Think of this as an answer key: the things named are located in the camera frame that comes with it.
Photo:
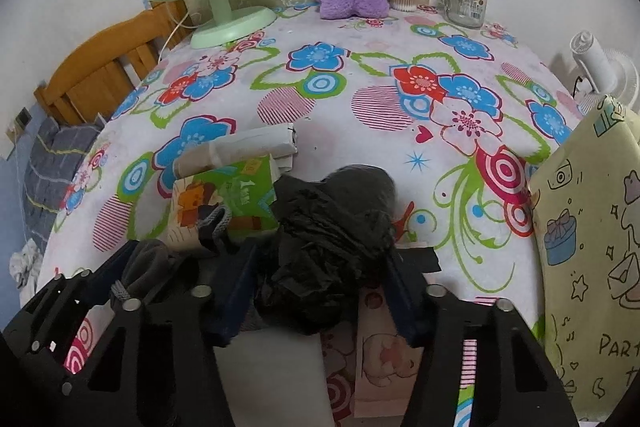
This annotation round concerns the wall socket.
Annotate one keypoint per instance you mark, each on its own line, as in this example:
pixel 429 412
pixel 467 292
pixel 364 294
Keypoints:
pixel 19 119

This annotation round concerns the white standing fan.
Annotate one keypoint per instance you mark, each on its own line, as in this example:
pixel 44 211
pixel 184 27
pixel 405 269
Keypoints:
pixel 595 67

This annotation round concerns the grey plaid blanket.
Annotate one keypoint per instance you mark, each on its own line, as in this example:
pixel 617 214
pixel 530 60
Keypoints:
pixel 55 162

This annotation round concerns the white plastic bag roll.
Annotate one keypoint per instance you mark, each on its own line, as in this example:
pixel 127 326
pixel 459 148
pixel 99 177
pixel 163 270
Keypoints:
pixel 240 147

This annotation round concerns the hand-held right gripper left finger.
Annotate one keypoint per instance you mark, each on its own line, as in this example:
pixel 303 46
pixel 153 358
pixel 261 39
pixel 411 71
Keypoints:
pixel 235 297

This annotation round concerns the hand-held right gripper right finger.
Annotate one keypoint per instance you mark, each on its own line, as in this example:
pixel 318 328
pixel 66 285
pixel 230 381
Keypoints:
pixel 405 307

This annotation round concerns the orange wooden chair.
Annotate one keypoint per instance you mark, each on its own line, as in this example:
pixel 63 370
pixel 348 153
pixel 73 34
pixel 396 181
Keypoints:
pixel 90 57

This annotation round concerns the yellow cartoon storage box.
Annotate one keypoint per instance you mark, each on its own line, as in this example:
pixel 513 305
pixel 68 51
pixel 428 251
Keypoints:
pixel 590 257

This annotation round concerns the pink bear print paper bag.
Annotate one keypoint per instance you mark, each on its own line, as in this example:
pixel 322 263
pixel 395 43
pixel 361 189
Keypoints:
pixel 385 357

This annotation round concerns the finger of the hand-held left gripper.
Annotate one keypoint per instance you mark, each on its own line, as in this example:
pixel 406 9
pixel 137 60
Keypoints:
pixel 112 269
pixel 35 372

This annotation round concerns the black plastic bag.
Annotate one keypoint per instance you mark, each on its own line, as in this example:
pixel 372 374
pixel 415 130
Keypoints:
pixel 320 257

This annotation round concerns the white crumpled cloth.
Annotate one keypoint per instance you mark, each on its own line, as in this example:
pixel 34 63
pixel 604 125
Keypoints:
pixel 25 264

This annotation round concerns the green tissue packet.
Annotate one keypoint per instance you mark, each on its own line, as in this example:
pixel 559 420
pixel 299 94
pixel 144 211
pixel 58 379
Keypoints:
pixel 235 197

